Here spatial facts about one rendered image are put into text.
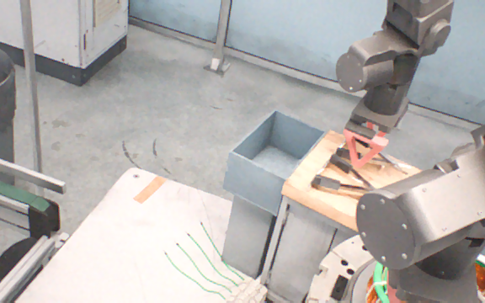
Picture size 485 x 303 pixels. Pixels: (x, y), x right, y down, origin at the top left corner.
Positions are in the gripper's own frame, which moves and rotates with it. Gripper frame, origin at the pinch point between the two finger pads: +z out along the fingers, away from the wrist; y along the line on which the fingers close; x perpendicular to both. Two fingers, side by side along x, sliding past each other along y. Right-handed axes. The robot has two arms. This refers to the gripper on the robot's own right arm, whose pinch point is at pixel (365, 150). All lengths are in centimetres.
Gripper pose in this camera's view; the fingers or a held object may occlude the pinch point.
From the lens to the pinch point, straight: 99.2
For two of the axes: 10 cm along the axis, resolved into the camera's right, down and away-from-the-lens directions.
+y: -4.8, 4.9, -7.2
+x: 8.7, 4.0, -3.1
